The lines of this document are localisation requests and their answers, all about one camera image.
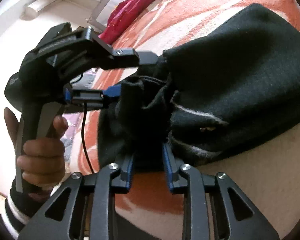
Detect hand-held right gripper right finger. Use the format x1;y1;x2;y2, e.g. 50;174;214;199
162;142;281;240

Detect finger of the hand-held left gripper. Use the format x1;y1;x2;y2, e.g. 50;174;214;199
112;47;166;68
64;84;122;111

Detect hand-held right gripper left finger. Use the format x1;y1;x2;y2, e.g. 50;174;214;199
17;153;136;240

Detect black pants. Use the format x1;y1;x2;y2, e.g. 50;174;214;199
97;4;300;173

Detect person's left forearm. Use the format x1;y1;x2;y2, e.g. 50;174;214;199
0;177;58;240

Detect person's left hand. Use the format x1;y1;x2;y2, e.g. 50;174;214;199
4;107;69;188

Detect red starry quilt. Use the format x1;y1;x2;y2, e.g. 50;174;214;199
100;0;171;45

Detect orange patterned blanket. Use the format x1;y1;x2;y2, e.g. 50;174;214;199
57;0;300;240

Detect black cable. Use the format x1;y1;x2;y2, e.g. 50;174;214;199
80;102;96;175

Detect grey metal bed rail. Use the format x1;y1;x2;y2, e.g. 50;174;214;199
89;0;146;31

